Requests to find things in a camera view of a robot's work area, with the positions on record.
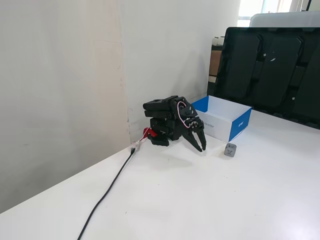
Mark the gray block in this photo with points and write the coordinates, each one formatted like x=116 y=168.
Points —
x=230 y=150

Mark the large black plastic tray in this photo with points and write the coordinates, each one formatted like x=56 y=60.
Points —
x=270 y=75

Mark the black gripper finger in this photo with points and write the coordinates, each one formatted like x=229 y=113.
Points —
x=192 y=141
x=203 y=140

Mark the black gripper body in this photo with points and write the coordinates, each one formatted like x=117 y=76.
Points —
x=194 y=127

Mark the translucent plastic storage bin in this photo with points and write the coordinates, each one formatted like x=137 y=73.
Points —
x=282 y=18

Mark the white tape wad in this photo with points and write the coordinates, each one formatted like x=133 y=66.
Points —
x=135 y=145

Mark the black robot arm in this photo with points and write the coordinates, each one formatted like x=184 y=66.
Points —
x=160 y=107

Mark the small white containers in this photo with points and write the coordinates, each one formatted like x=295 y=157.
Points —
x=218 y=40

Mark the blue and white cardboard box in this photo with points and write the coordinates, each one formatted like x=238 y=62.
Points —
x=217 y=127

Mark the brown cardboard carton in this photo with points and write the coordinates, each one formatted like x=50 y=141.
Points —
x=214 y=62

